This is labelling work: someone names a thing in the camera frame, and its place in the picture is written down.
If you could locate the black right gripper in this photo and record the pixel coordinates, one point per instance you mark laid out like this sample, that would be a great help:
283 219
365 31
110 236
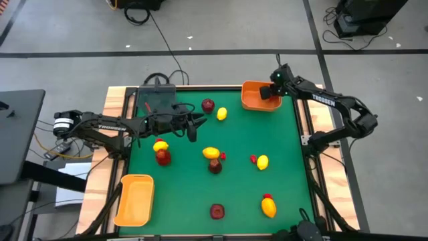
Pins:
282 80

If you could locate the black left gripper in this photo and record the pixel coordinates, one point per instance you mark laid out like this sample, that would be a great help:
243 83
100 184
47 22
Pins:
167 124

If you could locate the dark red apple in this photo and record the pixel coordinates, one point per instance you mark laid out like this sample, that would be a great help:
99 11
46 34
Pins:
217 211
215 166
208 105

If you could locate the pale yellow lemon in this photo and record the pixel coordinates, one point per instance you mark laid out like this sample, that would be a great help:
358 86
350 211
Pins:
262 162
221 114
160 146

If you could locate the orange-red apple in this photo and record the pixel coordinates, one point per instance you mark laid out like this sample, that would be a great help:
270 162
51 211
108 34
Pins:
163 157

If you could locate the long red pepper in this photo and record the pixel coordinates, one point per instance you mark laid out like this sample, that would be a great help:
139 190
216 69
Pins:
253 159

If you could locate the large orange-yellow lemon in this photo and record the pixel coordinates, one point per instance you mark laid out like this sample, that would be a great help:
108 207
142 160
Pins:
269 207

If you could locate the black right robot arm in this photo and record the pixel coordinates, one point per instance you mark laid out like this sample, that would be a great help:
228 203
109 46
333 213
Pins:
324 100

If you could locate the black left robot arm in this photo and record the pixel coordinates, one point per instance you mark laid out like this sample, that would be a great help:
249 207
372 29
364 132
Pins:
110 127

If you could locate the orange plastic basket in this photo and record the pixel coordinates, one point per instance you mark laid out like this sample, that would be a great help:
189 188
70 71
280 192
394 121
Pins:
250 97

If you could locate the small red pepper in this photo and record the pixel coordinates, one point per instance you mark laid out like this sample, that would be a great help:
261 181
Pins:
223 156

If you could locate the grey translucent plastic basket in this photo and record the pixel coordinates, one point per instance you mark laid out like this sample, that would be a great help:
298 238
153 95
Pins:
157 97

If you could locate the green table mat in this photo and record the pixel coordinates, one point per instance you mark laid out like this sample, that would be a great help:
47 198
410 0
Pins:
187 187

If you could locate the yellow-orange plastic basket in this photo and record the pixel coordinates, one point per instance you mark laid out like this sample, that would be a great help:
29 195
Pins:
133 201

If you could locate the white paper sheet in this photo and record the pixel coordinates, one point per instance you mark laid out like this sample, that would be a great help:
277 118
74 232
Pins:
77 169

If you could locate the black equipment case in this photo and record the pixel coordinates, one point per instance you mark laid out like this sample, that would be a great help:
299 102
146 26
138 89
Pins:
364 13

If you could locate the black floor box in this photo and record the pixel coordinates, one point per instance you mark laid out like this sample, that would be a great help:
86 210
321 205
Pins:
140 3

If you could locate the black power adapter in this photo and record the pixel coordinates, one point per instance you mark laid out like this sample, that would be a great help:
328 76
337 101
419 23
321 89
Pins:
57 150

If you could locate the black rounded object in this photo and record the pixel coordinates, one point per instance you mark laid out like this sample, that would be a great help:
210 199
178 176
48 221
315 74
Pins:
307 231

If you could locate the black side desk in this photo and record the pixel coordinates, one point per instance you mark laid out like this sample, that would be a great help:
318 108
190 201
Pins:
16 134

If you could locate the silver corner bracket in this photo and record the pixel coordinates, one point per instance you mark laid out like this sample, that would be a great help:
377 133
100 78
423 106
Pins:
304 140

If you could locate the black aluminium table frame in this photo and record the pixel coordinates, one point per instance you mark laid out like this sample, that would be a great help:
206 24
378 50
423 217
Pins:
128 92

